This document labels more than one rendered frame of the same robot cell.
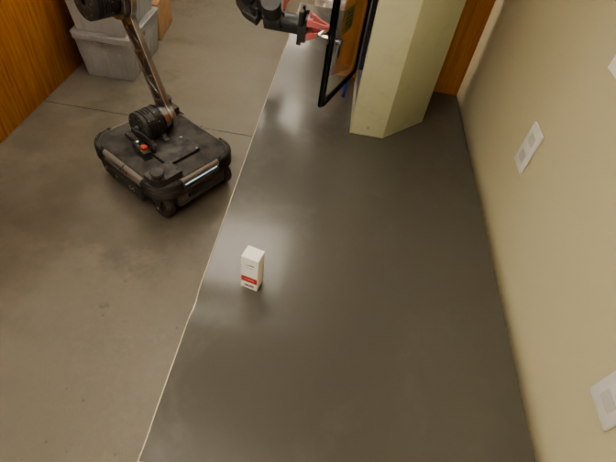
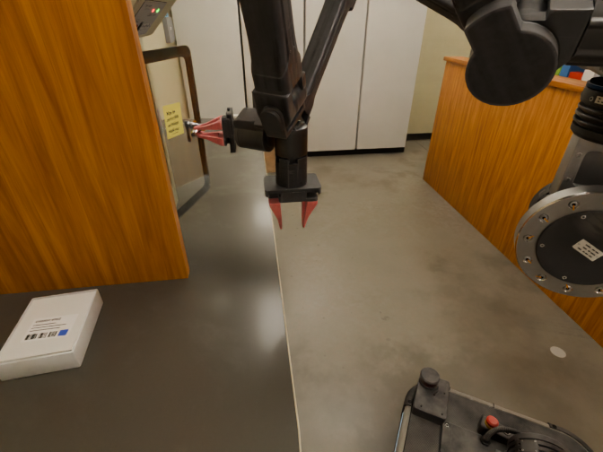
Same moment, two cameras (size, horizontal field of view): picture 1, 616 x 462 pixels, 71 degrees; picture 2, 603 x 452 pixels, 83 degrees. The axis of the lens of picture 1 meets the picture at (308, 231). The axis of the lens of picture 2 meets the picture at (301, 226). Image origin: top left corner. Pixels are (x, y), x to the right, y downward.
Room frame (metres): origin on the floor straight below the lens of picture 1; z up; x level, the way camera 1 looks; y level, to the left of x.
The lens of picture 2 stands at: (2.25, 0.19, 1.46)
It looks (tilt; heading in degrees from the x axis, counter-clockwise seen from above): 32 degrees down; 173
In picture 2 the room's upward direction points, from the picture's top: straight up
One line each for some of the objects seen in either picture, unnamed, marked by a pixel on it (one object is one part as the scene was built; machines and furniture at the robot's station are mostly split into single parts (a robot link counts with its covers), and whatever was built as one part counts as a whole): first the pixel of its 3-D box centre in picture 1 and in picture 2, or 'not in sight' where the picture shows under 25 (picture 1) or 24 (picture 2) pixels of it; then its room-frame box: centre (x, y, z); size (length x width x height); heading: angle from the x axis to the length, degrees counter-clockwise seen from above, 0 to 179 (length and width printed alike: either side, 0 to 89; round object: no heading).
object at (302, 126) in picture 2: not in sight; (287, 139); (1.66, 0.25, 1.27); 0.07 x 0.06 x 0.07; 58
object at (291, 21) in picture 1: (292, 23); (240, 129); (1.35, 0.15, 1.20); 0.07 x 0.07 x 0.10; 0
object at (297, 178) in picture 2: not in sight; (291, 172); (1.67, 0.25, 1.21); 0.10 x 0.07 x 0.07; 91
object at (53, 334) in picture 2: not in sight; (55, 330); (1.76, -0.20, 0.96); 0.16 x 0.12 x 0.04; 6
